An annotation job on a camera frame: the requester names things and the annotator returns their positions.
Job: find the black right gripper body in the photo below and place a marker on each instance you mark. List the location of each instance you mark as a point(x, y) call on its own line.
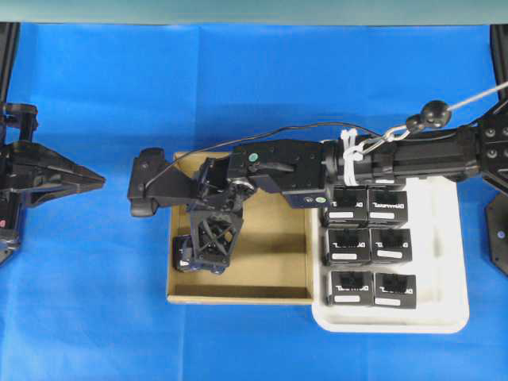
point(217, 192)

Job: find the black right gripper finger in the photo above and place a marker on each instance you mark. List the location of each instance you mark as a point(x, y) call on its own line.
point(226, 228)
point(200, 237)

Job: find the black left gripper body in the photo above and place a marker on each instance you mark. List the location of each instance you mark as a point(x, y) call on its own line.
point(35, 172)

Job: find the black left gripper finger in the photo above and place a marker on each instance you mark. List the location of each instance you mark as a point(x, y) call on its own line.
point(77, 179)

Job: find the small black product box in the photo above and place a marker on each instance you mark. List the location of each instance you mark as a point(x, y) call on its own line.
point(186, 259)

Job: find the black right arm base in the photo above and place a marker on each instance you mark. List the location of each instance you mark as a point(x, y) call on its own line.
point(496, 214)

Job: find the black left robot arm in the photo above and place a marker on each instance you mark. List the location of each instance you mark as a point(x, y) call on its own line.
point(18, 122)

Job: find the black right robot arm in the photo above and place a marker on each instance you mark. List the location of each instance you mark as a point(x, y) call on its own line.
point(314, 175)

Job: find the open brown cardboard box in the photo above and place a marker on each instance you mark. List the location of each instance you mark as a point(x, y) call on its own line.
point(270, 264)

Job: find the black box middle left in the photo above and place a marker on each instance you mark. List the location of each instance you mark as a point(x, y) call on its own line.
point(347, 246)

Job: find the black box top left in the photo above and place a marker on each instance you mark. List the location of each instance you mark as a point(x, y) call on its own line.
point(348, 207)

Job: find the black box bottom left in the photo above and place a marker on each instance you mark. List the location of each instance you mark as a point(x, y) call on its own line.
point(354, 288)

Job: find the black box top right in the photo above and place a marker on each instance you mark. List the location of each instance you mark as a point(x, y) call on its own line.
point(387, 207)

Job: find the black box middle right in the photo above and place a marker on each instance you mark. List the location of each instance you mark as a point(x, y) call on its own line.
point(390, 246)

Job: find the black box bottom right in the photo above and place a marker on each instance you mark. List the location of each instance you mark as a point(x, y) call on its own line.
point(395, 290)

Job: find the blue table cloth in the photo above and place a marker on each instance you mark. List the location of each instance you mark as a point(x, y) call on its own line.
point(84, 298)

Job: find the white zip ties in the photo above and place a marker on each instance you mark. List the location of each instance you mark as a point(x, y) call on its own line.
point(352, 152)

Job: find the white foam tray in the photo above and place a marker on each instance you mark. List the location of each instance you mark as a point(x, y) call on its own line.
point(438, 265)

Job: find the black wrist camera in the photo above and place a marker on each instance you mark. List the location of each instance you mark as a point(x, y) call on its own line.
point(146, 166)

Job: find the black frame post left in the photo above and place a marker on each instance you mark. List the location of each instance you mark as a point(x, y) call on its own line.
point(10, 32)

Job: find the black frame post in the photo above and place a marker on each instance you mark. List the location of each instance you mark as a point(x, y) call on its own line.
point(10, 32)
point(499, 46)

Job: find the black frame post right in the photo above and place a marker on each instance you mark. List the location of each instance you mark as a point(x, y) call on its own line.
point(499, 46)

